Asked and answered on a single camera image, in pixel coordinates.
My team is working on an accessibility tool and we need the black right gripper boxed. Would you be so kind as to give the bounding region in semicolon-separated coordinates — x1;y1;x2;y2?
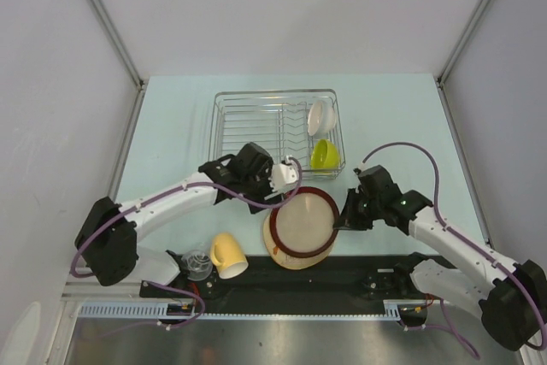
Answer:
333;187;382;231

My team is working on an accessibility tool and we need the red rimmed beige plate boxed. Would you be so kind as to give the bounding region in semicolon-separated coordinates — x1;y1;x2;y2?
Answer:
269;186;339;258

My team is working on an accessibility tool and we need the beige bird pattern plate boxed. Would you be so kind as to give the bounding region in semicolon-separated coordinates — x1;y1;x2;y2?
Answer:
262;215;334;271

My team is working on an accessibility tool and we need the lime green bowl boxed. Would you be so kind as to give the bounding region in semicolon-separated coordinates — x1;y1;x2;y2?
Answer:
310;139;340;169

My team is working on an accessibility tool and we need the yellow mug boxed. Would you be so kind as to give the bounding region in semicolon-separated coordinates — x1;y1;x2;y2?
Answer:
209;233;249;280

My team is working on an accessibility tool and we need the chrome wire dish rack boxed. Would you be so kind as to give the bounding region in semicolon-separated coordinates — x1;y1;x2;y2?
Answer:
209;89;345;180

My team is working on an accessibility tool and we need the white bowl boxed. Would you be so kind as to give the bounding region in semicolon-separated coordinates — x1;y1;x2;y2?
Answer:
308;100;338;136

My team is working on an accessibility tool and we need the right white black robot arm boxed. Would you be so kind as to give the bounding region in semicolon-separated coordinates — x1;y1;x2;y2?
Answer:
333;166;546;351

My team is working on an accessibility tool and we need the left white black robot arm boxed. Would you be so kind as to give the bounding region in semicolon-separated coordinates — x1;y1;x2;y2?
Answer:
70;143;303;297

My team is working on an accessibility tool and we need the clear glass cup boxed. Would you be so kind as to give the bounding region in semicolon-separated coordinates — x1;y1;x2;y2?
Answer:
182;250;213;282

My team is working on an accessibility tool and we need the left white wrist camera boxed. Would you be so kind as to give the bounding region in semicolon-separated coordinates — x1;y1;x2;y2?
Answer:
268;156;302;192

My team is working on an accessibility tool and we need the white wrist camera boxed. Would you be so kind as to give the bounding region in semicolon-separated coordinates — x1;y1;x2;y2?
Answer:
268;156;302;192
353;164;366;176

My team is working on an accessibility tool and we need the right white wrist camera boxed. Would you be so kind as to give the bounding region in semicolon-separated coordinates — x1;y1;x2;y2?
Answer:
353;164;366;176

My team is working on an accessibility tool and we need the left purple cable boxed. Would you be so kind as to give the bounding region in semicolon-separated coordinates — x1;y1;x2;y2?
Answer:
69;155;304;340

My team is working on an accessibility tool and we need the purple cable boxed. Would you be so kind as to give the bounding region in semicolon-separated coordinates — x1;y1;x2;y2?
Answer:
352;141;547;360
69;155;304;340

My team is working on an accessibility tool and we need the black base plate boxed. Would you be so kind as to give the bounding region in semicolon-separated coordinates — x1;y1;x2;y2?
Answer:
85;255;501;327

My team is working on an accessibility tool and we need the white slotted cable duct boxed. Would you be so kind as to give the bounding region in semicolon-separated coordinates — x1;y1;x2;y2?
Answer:
78;302;415;321

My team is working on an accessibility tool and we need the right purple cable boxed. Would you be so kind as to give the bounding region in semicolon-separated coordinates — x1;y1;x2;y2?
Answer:
352;141;547;360

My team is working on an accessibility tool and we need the aluminium front rail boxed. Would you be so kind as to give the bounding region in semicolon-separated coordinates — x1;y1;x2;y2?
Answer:
60;267;527;303

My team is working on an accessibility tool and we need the left aluminium corner post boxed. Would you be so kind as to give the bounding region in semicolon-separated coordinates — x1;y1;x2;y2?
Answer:
62;0;146;91

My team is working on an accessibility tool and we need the aluminium corner post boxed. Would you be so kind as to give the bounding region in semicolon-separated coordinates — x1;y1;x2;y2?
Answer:
436;0;516;84
62;0;146;91

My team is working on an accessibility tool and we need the right aluminium corner post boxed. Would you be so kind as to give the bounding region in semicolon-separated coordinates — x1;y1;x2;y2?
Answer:
436;0;516;84

